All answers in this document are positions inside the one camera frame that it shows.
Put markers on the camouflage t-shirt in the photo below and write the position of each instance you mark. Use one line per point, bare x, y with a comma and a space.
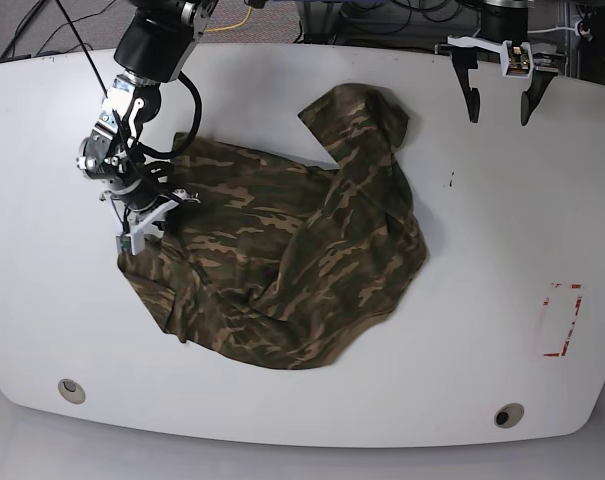
282, 265

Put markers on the aluminium frame rail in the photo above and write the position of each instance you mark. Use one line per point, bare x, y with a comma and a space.
569, 18

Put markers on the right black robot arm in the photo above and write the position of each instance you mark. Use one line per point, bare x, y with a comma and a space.
152, 52

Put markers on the table cable grommet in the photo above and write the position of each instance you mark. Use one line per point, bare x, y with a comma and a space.
71, 391
509, 415

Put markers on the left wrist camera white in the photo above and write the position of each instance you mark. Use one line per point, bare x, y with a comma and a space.
516, 60

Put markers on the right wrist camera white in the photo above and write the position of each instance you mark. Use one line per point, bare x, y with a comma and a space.
132, 239

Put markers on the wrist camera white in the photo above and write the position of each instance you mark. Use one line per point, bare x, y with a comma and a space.
516, 60
132, 239

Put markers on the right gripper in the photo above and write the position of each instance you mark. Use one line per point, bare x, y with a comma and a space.
139, 206

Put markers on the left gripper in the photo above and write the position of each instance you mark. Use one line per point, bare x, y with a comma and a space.
539, 60

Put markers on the left table cable grommet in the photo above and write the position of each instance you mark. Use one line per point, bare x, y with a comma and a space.
71, 391

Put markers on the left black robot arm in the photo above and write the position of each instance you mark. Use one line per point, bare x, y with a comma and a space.
503, 31

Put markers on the right table cable grommet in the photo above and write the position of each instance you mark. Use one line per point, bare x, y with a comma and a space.
509, 415

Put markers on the red tape rectangle marking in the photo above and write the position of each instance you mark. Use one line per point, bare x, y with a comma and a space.
559, 315

